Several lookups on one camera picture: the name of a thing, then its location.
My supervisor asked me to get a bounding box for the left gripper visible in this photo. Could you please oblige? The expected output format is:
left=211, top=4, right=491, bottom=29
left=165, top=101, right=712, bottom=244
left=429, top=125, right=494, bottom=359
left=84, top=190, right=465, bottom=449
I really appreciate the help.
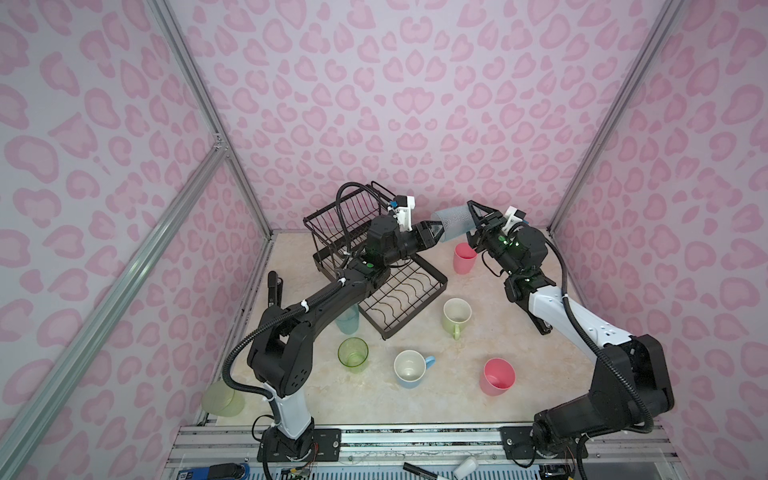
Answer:
left=382, top=219, right=446, bottom=269

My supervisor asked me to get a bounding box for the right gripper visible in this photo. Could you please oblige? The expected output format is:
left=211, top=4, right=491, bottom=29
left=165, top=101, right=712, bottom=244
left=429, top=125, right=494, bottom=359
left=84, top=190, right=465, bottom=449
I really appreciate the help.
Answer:
left=463, top=203, right=524, bottom=278

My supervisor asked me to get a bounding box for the teal frosted tumbler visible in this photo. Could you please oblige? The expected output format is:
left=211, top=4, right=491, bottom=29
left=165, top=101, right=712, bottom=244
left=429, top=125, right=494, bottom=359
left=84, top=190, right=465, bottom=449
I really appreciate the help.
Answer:
left=335, top=304, right=360, bottom=336
left=430, top=204, right=475, bottom=242

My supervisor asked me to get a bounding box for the green transparent cup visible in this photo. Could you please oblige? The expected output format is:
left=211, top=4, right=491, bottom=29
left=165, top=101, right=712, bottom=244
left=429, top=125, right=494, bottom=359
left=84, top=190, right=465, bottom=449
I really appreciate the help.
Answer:
left=337, top=337, right=370, bottom=373

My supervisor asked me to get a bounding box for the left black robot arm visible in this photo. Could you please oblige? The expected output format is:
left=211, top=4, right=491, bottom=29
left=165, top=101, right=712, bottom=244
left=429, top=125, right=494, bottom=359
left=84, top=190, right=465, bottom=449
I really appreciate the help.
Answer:
left=221, top=181, right=445, bottom=460

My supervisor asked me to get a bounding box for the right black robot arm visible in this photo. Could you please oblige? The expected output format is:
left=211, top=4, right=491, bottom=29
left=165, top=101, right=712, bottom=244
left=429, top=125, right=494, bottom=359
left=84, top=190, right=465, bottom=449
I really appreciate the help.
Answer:
left=467, top=200, right=674, bottom=456

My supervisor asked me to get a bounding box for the pink cup at back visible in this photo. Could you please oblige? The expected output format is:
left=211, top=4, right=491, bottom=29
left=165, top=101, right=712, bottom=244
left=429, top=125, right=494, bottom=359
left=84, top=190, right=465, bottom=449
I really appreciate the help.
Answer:
left=453, top=242, right=477, bottom=275

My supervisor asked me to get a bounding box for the pink cup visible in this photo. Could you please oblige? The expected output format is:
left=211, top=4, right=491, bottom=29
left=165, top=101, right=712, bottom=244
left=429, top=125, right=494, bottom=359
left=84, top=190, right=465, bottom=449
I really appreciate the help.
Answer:
left=479, top=358, right=516, bottom=396
left=453, top=242, right=477, bottom=275

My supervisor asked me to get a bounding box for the light green mug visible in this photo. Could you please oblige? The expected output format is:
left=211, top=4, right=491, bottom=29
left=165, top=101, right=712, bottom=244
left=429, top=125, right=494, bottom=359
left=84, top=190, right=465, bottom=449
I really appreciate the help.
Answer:
left=441, top=298, right=473, bottom=340

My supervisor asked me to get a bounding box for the black stapler right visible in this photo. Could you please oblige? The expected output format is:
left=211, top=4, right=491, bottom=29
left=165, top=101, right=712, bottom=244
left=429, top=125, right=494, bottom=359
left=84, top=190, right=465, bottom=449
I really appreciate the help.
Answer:
left=528, top=312, right=553, bottom=335

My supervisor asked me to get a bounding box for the black stapler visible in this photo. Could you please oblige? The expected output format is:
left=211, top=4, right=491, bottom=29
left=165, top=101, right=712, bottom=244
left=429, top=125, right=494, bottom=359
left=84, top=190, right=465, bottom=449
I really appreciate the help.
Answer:
left=528, top=312, right=553, bottom=335
left=267, top=270, right=283, bottom=307

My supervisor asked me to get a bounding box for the blue mug white inside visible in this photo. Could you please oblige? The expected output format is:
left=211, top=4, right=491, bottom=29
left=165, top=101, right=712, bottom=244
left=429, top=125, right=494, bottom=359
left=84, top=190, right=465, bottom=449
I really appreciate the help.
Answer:
left=393, top=350, right=436, bottom=389

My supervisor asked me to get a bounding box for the pink cup near front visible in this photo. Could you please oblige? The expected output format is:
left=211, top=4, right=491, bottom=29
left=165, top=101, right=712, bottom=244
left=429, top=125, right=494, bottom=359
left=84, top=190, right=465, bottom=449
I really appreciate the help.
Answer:
left=479, top=358, right=516, bottom=396

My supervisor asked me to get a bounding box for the black stapler left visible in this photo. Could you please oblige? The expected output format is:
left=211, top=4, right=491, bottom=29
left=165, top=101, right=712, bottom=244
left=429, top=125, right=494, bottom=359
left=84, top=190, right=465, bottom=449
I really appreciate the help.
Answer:
left=267, top=270, right=283, bottom=307

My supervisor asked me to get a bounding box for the black marker pen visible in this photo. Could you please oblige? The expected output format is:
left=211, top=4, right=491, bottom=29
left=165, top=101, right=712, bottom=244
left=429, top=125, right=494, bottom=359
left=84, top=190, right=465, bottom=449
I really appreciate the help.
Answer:
left=403, top=462, right=441, bottom=480

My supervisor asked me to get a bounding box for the white small bottle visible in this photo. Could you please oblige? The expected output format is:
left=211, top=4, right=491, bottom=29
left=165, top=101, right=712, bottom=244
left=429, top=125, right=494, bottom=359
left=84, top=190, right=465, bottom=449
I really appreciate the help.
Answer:
left=452, top=456, right=479, bottom=480

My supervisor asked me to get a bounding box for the blue black tool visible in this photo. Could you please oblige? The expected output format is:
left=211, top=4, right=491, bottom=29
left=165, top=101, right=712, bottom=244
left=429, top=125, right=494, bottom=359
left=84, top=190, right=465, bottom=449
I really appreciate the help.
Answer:
left=175, top=463, right=250, bottom=480

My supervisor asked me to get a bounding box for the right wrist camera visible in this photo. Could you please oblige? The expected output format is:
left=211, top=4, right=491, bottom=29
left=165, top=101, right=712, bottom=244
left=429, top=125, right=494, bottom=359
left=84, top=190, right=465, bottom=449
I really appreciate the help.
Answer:
left=502, top=206, right=527, bottom=235

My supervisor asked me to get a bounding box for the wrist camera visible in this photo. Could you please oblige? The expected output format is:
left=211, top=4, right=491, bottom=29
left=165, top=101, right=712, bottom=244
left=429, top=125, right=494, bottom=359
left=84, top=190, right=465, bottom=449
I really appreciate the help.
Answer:
left=502, top=206, right=527, bottom=235
left=388, top=195, right=416, bottom=232

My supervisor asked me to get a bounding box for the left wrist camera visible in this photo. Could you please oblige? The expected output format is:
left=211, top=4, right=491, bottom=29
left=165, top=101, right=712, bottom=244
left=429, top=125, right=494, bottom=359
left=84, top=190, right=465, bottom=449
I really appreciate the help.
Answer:
left=388, top=195, right=416, bottom=232

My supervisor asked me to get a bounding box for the black wire dish rack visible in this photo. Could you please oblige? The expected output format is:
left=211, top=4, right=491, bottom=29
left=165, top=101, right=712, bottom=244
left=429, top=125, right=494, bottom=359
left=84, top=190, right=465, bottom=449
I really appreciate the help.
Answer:
left=304, top=181, right=448, bottom=340

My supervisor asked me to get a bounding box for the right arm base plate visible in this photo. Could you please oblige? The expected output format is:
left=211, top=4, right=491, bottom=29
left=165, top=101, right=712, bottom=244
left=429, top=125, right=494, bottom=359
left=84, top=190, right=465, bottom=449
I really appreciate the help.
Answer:
left=499, top=425, right=577, bottom=464

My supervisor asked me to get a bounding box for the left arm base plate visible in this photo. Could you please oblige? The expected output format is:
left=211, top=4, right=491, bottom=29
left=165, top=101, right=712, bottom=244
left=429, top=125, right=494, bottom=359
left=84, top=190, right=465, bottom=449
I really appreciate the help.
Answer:
left=257, top=426, right=342, bottom=463

